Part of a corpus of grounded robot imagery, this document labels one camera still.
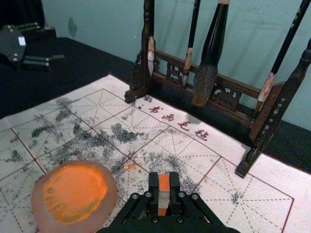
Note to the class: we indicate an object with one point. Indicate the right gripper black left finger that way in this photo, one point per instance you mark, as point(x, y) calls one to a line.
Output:
point(153, 187)

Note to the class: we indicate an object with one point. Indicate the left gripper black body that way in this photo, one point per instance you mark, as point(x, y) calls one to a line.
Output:
point(11, 42)

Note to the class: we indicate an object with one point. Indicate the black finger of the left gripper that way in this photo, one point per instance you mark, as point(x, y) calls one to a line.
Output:
point(36, 28)
point(39, 61)

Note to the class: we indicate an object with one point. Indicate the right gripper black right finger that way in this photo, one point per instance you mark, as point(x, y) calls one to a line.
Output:
point(175, 187)

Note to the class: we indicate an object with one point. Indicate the orange and white seal stamp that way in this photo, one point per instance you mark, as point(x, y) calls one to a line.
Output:
point(164, 187)

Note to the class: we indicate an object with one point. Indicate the black table cloth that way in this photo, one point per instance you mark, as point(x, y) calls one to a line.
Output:
point(80, 63)

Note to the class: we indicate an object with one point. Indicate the white gridded calligraphy felt mat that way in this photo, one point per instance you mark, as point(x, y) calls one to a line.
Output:
point(218, 184)

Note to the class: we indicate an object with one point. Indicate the pink dish of orange paste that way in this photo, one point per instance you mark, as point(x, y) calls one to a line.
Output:
point(75, 191)

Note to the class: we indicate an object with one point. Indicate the dark wooden brush rack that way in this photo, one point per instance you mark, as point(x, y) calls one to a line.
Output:
point(264, 126)

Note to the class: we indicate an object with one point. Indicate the thin brush with white tip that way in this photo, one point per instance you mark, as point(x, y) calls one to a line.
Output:
point(150, 36)

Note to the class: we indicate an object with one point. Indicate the large brush with bushy head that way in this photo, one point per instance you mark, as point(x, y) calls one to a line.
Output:
point(213, 48)

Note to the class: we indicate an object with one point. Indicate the thin brush with grey tip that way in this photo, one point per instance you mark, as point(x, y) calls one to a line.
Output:
point(191, 41)

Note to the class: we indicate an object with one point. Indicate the long brush with brown tip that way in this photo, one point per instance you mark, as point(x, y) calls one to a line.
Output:
point(284, 48)

